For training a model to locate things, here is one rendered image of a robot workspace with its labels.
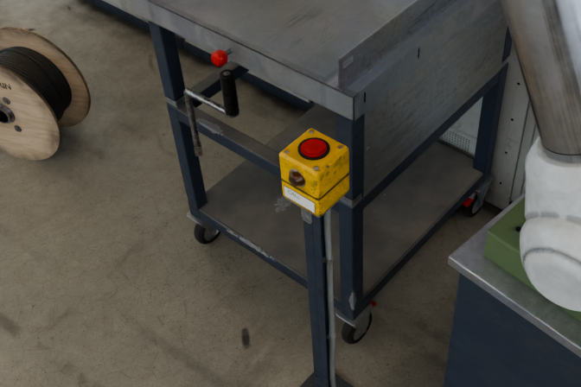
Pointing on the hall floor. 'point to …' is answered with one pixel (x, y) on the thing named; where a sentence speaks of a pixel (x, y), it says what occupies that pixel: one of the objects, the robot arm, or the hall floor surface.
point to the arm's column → (502, 346)
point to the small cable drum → (37, 94)
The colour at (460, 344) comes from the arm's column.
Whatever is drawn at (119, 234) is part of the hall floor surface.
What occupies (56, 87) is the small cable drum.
